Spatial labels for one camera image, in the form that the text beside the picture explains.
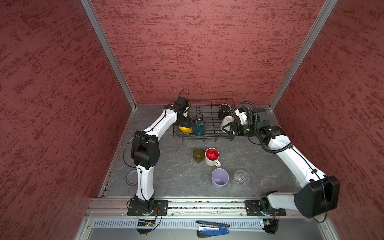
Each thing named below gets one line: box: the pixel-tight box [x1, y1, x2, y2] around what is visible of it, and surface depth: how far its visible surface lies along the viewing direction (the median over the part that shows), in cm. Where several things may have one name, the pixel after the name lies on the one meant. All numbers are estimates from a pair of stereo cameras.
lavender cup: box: [211, 168, 230, 190], surface depth 76 cm
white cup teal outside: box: [194, 119, 206, 137], surface depth 97 cm
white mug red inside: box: [204, 147, 221, 168], surface depth 89 cm
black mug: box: [218, 103, 232, 121], surface depth 106 cm
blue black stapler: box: [196, 220, 230, 238], surface depth 68 cm
